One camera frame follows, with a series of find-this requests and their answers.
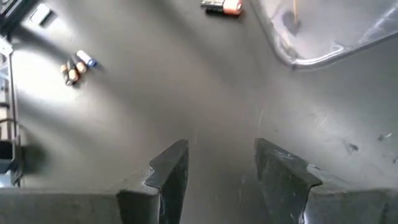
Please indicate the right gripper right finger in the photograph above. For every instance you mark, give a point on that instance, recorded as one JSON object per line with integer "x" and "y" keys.
{"x": 311, "y": 205}

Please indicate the clear plastic bin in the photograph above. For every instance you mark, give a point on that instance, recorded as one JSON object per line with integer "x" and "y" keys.
{"x": 326, "y": 28}

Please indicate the white AAA battery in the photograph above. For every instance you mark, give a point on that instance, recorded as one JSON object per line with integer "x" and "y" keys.
{"x": 86, "y": 58}

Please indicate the black metal table frame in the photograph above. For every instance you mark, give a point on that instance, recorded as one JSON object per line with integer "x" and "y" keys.
{"x": 9, "y": 93}

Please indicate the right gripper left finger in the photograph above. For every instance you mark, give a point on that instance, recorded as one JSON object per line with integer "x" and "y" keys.
{"x": 93, "y": 205}

